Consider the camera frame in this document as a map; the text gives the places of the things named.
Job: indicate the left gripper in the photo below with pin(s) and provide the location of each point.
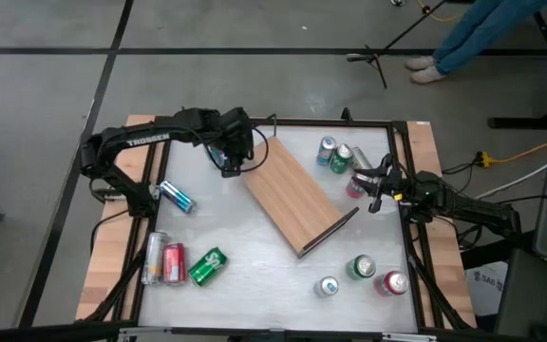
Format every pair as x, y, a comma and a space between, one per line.
235, 133

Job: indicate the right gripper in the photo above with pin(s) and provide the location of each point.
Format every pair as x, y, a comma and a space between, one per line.
392, 185

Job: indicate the red Fanta can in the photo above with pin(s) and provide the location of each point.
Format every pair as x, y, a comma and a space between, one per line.
174, 266
354, 187
392, 283

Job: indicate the green Sprite can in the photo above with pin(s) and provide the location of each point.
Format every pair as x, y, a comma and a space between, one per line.
207, 267
341, 159
361, 267

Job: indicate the blue silver energy drink can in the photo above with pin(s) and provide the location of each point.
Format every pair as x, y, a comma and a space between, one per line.
326, 151
177, 196
326, 287

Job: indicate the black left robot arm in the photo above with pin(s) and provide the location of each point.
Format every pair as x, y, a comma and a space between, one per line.
147, 138

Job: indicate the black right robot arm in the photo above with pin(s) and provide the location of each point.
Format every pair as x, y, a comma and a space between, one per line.
468, 206

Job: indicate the black tripod stand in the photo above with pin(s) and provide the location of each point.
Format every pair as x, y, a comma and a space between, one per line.
359, 58

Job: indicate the white labelled box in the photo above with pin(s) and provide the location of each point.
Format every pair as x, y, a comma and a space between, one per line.
484, 294

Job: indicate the person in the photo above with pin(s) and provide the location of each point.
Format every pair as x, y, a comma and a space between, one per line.
473, 33

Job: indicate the dark grey cabinet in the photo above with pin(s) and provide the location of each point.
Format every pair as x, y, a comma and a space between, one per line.
525, 294

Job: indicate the person's foot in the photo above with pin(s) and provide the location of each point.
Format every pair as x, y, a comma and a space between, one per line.
397, 2

